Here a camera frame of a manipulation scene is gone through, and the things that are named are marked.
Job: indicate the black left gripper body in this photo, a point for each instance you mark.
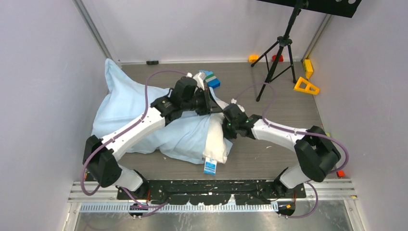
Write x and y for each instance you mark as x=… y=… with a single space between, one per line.
x=202 y=103

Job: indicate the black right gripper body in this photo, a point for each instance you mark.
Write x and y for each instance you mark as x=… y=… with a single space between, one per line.
x=229 y=129

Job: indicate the white pillow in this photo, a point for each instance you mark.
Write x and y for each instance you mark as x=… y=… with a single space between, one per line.
x=208 y=141

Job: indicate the light blue green pillowcase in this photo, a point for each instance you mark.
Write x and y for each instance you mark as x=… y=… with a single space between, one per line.
x=125 y=101

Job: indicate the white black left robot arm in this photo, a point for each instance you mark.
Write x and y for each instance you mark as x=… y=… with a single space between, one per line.
x=101 y=155

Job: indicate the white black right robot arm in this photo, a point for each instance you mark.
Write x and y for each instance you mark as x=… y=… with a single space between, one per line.
x=316 y=154

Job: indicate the blue green toy block stack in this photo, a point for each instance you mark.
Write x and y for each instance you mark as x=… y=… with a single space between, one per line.
x=210 y=78

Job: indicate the orange toy block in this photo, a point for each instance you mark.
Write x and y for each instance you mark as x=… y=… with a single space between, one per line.
x=253 y=58

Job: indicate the red toy block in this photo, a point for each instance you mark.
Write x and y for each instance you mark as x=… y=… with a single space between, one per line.
x=279 y=58

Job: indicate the yellow triangular toy block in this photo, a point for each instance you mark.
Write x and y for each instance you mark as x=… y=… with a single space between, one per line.
x=304 y=86

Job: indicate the yellow rectangular toy block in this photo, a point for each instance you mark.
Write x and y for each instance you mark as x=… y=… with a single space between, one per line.
x=308 y=68

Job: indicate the small orange red block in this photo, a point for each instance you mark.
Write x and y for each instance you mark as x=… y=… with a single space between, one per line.
x=340 y=173

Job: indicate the black overhead panel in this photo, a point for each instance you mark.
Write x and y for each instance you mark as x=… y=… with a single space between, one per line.
x=343 y=8

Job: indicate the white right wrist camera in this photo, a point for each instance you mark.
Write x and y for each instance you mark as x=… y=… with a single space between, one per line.
x=234 y=101

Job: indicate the small black wall clip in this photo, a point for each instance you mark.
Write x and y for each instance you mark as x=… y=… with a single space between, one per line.
x=152 y=62

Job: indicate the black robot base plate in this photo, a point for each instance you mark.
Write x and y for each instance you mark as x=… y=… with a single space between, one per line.
x=213 y=192

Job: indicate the white slotted cable duct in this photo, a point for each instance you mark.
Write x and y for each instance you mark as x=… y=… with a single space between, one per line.
x=129 y=207

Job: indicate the black camera tripod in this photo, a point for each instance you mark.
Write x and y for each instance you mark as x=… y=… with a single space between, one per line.
x=283 y=42

